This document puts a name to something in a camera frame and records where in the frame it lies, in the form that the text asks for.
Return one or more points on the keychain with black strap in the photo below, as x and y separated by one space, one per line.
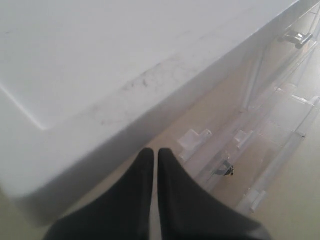
224 169

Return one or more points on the top right translucent drawer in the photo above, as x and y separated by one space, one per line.
271 64

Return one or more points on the white plastic drawer cabinet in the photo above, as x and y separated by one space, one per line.
85 84

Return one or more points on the top left translucent drawer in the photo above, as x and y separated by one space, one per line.
223 104

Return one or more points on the wide translucent drawer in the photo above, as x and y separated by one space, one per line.
275 175
235 137

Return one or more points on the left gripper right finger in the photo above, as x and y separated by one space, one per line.
187 212

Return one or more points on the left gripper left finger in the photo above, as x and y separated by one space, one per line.
121 213

